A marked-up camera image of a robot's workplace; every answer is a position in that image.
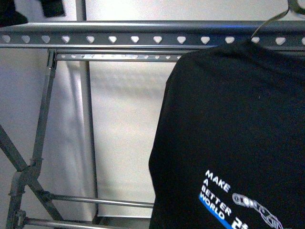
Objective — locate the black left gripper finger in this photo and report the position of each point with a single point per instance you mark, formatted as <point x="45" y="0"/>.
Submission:
<point x="9" y="16"/>

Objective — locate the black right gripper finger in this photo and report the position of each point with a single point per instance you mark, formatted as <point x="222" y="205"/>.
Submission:
<point x="52" y="8"/>

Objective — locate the black printed t-shirt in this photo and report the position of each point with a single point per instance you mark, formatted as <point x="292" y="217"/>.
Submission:
<point x="229" y="149"/>

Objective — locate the grey wire clothes hanger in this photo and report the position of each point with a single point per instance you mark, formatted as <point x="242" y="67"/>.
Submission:
<point x="293" y="7"/>

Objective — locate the grey metal drying rack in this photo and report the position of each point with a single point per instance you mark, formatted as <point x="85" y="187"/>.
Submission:
<point x="146" y="41"/>

